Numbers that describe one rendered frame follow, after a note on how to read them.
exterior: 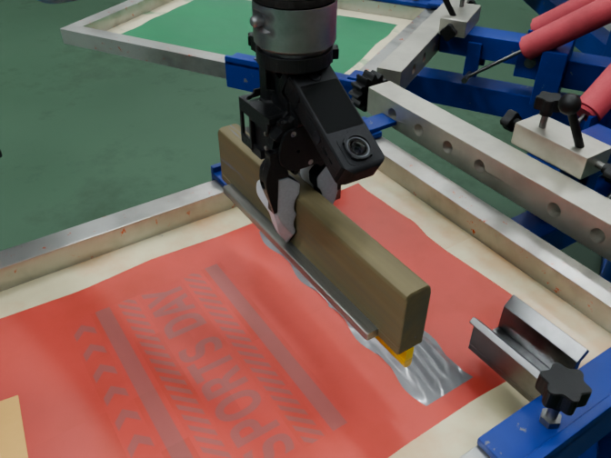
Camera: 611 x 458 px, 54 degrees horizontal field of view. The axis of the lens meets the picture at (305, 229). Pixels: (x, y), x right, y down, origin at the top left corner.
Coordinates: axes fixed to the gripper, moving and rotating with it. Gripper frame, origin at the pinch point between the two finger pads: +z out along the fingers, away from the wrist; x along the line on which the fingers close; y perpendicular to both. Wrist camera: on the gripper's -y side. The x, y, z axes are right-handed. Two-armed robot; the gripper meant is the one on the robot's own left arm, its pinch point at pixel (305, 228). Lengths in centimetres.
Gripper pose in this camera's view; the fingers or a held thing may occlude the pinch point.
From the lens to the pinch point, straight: 65.7
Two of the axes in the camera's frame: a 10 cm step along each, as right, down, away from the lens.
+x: -8.4, 3.3, -4.4
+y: -5.5, -5.2, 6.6
